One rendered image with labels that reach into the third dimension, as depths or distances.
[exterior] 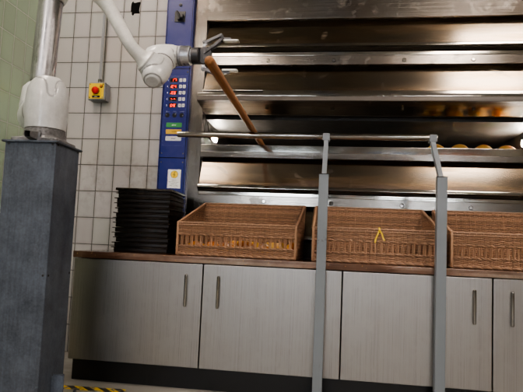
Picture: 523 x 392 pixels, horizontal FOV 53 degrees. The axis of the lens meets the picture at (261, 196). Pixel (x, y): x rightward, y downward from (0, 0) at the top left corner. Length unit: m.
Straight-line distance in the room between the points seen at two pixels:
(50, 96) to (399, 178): 1.72
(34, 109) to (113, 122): 1.00
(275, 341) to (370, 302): 0.43
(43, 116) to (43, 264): 0.56
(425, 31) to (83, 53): 1.93
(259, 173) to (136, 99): 0.83
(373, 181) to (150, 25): 1.55
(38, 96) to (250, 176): 1.19
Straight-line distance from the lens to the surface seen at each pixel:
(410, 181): 2.84
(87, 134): 3.20
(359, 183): 2.81
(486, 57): 3.07
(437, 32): 3.07
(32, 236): 2.12
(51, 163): 2.11
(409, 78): 2.97
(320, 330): 2.23
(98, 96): 3.14
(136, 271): 2.43
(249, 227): 2.34
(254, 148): 2.88
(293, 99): 2.76
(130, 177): 3.05
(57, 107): 2.20
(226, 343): 2.35
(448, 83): 2.98
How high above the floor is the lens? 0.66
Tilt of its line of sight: 5 degrees up
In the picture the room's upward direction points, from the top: 2 degrees clockwise
